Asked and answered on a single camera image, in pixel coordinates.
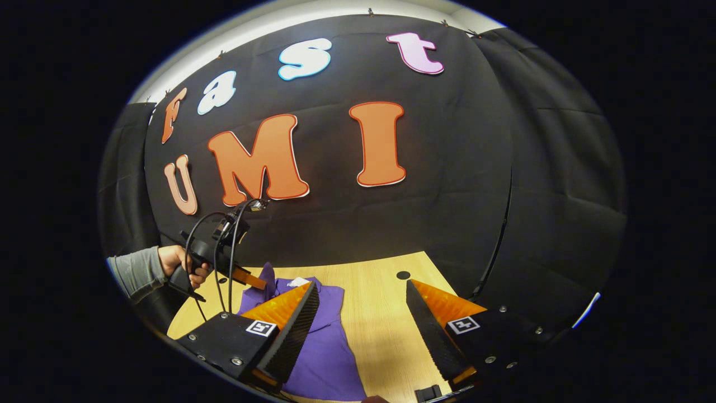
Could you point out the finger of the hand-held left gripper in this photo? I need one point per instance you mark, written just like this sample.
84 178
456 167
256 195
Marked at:
249 278

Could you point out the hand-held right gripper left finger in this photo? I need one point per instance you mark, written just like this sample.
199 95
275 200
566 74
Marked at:
296 336

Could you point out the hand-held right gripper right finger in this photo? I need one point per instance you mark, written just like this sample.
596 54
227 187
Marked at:
430 336

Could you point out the purple shirt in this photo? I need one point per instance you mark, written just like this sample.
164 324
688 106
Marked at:
324 358

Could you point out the row of small cloth clips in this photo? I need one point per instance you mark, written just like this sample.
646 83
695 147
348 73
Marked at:
444 23

